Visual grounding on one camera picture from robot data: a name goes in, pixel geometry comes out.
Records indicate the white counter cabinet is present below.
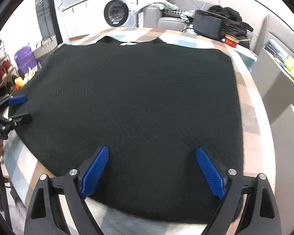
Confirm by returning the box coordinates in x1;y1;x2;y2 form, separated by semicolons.
61;0;107;39

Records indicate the dark door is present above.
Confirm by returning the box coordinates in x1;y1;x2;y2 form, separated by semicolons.
35;0;63;44

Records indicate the grey sofa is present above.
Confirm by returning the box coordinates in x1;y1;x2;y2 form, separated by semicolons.
143;0;211;31

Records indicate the yellow plush toy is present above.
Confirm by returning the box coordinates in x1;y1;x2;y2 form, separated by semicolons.
14;77;28;90

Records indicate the red bowl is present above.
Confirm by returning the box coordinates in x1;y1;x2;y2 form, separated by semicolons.
225;34;239;48

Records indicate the white front-load washing machine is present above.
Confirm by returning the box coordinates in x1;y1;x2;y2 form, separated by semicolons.
102;0;138;28

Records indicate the black clothes pile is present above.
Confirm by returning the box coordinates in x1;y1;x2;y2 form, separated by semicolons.
208;5;253;49

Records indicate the purple bag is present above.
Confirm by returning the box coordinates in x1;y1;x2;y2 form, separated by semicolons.
14;46;37;78

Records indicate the shoe rack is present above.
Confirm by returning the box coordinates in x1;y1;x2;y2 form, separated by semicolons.
0;39;18;97

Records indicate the grey bedside cabinet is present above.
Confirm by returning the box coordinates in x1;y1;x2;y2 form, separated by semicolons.
251;49;294;234

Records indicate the grey blanket on sofa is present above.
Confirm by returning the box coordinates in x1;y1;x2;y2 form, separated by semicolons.
133;0;195;21

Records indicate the black knit sweater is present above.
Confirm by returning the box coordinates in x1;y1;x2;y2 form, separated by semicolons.
9;37;243;223

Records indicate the woven laundry basket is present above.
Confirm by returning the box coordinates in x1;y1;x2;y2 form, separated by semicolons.
33;35;58;66

